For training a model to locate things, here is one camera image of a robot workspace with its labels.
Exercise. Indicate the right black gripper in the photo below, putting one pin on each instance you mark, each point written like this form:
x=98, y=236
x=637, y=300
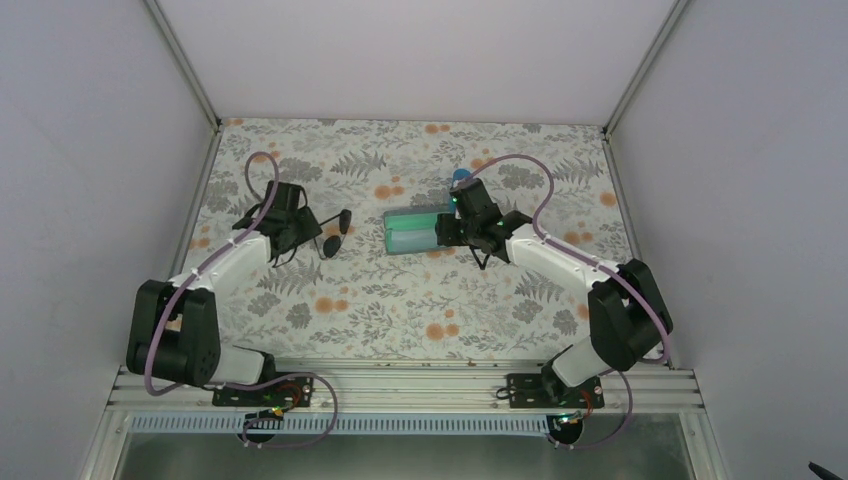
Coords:
x=446, y=232

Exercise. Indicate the left aluminium frame post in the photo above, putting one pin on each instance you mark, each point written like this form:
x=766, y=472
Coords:
x=183, y=63

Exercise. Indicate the black sunglasses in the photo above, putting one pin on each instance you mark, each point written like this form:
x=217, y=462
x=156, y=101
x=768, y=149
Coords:
x=328, y=247

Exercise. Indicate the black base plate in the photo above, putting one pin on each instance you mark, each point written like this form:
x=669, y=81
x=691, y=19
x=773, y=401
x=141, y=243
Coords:
x=532, y=391
x=292, y=393

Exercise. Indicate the right aluminium frame post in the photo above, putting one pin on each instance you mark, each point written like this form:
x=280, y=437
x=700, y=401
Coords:
x=667, y=28

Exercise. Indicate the aluminium mounting rail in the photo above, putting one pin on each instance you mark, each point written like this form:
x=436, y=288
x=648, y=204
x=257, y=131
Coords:
x=449, y=386

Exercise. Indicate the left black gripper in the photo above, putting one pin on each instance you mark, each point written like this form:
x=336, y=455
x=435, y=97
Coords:
x=312, y=228

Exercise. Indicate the light blue cleaning cloth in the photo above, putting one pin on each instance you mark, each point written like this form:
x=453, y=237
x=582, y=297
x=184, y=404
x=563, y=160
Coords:
x=411, y=241

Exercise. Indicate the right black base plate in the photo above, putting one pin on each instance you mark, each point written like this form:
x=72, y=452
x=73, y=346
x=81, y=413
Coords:
x=532, y=391

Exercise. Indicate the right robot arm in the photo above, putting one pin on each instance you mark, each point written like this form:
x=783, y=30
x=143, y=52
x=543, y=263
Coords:
x=628, y=317

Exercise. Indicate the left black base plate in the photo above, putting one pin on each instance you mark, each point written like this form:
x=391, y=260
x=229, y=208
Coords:
x=292, y=393

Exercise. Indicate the white slotted cable duct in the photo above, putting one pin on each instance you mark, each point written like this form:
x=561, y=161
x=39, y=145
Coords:
x=350, y=424

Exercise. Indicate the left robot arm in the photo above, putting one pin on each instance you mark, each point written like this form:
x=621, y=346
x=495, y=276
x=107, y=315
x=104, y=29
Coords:
x=175, y=334

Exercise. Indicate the floral table mat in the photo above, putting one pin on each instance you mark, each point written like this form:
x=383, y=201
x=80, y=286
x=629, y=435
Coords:
x=365, y=303

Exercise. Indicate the aluminium frame post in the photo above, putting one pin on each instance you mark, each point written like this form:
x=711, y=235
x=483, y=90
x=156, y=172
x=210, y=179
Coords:
x=183, y=63
x=667, y=28

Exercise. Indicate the grey glasses case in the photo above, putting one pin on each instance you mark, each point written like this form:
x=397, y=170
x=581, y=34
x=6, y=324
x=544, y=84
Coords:
x=411, y=218

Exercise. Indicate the blue translucent glasses case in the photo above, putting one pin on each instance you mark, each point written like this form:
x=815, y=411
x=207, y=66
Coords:
x=458, y=176

